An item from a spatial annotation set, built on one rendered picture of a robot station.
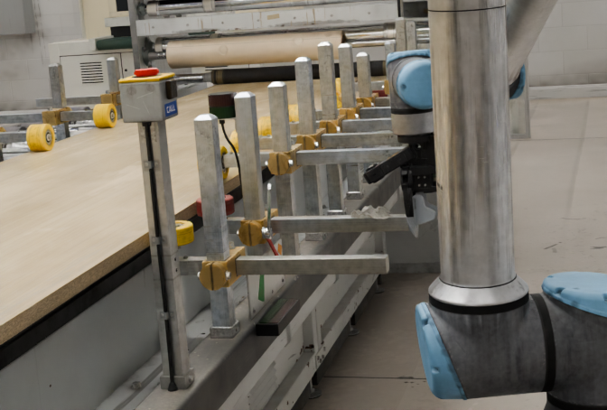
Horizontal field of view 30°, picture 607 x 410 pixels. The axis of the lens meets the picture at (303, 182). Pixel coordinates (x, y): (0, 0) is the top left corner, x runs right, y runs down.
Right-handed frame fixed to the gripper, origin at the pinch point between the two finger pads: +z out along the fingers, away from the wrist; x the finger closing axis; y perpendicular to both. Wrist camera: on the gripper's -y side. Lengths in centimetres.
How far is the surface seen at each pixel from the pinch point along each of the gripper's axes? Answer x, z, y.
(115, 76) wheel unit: 177, -22, -140
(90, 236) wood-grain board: -31, -8, -57
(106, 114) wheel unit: 122, -14, -121
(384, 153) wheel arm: 23.4, -12.4, -9.0
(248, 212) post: -6.0, -6.4, -32.7
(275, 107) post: 19.0, -25.0, -32.0
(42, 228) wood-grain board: -24, -9, -70
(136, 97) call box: -59, -37, -32
